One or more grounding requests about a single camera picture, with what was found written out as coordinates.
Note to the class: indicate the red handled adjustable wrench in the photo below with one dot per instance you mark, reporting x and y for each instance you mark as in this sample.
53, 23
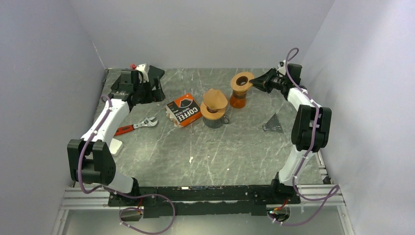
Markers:
147, 122

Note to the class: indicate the white small device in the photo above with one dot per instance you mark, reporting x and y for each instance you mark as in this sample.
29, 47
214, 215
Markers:
115, 146

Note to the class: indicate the orange glass with wooden band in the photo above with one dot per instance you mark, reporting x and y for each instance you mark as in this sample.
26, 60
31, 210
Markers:
238, 99

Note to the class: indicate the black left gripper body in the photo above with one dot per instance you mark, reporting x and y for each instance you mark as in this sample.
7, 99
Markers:
145, 92

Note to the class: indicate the orange coffee filter box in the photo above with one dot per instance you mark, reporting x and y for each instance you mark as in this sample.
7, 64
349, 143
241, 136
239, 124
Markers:
183, 111

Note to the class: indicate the grey glass pitcher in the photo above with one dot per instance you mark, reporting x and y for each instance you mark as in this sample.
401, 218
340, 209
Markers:
216, 123

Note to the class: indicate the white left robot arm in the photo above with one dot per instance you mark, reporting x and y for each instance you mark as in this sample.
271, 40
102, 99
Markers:
91, 163

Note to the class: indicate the wooden dripper ring holder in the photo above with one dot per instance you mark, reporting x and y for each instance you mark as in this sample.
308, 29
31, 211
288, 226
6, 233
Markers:
211, 114

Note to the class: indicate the brown paper coffee filter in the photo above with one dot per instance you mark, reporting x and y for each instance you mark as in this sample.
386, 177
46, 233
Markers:
215, 99

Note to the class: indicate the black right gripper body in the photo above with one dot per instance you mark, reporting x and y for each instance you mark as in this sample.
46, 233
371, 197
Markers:
277, 82

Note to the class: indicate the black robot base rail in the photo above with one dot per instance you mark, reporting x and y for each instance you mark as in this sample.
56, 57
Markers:
255, 200

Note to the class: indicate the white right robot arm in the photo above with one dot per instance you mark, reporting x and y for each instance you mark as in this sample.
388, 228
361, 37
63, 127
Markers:
310, 131

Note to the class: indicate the black network switch box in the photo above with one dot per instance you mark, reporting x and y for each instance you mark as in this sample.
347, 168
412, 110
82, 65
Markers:
115, 85

